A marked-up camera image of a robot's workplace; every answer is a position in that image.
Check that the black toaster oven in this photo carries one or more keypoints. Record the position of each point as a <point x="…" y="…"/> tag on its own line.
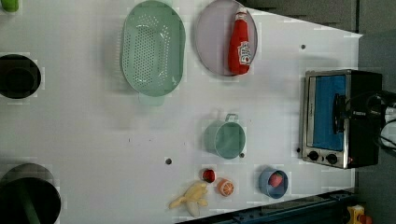
<point x="329" y="137"/>

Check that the black round mount upper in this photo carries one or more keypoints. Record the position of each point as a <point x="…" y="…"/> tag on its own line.
<point x="20" y="77"/>

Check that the peeled banana toy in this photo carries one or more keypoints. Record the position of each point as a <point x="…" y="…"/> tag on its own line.
<point x="193" y="198"/>

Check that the black round mount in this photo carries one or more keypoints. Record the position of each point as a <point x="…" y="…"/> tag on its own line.
<point x="29" y="196"/>
<point x="20" y="77"/>

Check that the blue bowl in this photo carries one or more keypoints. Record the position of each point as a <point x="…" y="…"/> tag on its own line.
<point x="265" y="188"/>

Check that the yellow orange toy figure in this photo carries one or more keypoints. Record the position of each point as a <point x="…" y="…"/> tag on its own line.
<point x="358" y="216"/>

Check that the grey round plate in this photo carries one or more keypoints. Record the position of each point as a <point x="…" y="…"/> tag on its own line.
<point x="213" y="32"/>

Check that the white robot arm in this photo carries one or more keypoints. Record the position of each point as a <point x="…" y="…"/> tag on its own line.
<point x="381" y="135"/>

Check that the green cylinder object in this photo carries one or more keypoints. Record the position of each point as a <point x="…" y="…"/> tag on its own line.
<point x="10" y="5"/>

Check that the small red apple toy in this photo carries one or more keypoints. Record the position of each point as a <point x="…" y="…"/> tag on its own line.
<point x="209" y="176"/>

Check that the green cup with handle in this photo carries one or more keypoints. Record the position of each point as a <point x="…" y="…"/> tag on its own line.
<point x="225" y="138"/>

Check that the black round mount lower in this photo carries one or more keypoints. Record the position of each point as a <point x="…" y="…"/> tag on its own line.
<point x="29" y="196"/>

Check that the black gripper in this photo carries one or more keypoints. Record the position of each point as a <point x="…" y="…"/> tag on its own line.
<point x="374" y="113"/>

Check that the red ketchup bottle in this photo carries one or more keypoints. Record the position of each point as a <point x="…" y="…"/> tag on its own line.
<point x="239" y="55"/>

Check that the red strawberry toy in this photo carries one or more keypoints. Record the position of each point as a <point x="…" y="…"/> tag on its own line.
<point x="275" y="179"/>

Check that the blue metal frame rail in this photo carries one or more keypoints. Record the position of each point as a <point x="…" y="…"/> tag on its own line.
<point x="326" y="208"/>

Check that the orange slice toy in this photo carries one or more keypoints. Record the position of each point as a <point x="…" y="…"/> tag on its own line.
<point x="225" y="187"/>

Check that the green oval colander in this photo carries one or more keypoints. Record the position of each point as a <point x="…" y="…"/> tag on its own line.
<point x="152" y="51"/>

